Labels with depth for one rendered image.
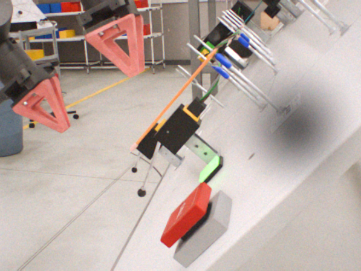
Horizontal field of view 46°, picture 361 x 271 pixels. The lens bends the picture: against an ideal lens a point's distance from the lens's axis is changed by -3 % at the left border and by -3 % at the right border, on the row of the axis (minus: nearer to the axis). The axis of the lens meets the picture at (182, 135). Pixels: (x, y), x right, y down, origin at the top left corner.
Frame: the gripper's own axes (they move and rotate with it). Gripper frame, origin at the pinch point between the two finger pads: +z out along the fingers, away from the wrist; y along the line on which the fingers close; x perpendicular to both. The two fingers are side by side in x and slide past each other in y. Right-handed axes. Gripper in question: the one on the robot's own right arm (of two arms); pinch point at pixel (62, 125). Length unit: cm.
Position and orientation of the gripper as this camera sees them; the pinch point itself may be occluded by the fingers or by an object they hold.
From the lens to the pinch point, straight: 68.0
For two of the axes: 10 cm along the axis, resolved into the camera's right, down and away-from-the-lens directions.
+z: 6.4, 7.6, 1.3
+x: -7.7, 6.0, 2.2
